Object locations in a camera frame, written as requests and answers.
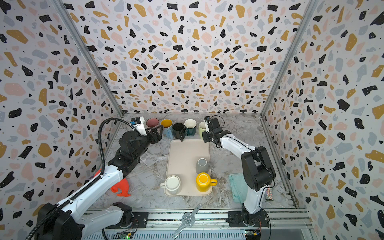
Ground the white mug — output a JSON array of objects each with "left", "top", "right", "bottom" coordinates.
[{"left": 160, "top": 175, "right": 181, "bottom": 195}]

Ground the grey mug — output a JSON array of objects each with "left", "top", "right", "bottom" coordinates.
[{"left": 196, "top": 158, "right": 210, "bottom": 174}]

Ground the glitter filled glass tube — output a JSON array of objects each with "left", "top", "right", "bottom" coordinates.
[{"left": 265, "top": 188, "right": 274, "bottom": 202}]

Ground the light green mug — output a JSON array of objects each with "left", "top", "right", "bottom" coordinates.
[{"left": 199, "top": 122, "right": 206, "bottom": 139}]

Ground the pink mug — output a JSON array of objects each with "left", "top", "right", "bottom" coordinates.
[{"left": 146, "top": 118, "right": 160, "bottom": 128}]

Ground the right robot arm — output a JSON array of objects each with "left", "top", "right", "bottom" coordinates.
[{"left": 202, "top": 116, "right": 276, "bottom": 226}]

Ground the blue butterfly mug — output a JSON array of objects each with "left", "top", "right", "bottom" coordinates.
[{"left": 161, "top": 119, "right": 174, "bottom": 140}]

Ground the yellow mug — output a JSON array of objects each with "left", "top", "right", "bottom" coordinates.
[{"left": 196, "top": 172, "right": 218, "bottom": 192}]

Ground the black mug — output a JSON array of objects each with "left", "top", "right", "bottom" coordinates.
[{"left": 173, "top": 123, "right": 186, "bottom": 142}]

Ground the red shark toy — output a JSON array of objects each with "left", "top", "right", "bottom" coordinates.
[{"left": 92, "top": 170, "right": 131, "bottom": 197}]

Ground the left black corrugated cable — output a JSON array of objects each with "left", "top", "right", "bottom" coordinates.
[{"left": 25, "top": 117, "right": 134, "bottom": 240}]

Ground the beige plastic tray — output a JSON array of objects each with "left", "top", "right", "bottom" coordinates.
[{"left": 166, "top": 139, "right": 212, "bottom": 197}]

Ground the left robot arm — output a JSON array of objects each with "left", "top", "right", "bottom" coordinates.
[{"left": 27, "top": 125, "right": 163, "bottom": 240}]

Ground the dark green mug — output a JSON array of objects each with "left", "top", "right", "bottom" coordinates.
[{"left": 184, "top": 119, "right": 197, "bottom": 137}]

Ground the metal perforated bracket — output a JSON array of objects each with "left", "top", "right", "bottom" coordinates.
[{"left": 172, "top": 203, "right": 203, "bottom": 240}]

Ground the light green cloth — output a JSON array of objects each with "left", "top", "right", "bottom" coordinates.
[{"left": 229, "top": 174, "right": 248, "bottom": 204}]

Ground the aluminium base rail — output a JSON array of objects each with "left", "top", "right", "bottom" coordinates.
[{"left": 82, "top": 209, "right": 317, "bottom": 240}]

